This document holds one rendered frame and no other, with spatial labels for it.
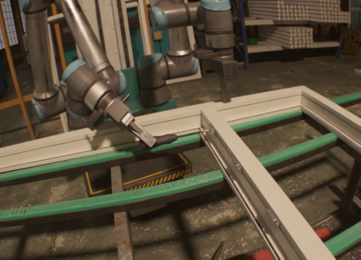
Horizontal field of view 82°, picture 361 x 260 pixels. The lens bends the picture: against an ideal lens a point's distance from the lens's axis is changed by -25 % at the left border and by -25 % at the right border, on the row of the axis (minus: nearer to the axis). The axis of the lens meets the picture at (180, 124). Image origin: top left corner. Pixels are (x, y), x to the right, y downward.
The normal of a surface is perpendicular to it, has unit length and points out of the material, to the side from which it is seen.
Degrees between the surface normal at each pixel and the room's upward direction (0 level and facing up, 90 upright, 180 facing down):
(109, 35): 90
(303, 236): 0
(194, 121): 90
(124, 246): 0
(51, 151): 90
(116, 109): 54
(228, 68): 90
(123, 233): 0
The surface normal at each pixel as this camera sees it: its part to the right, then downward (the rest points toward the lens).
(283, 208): -0.12, -0.89
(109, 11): 0.41, 0.36
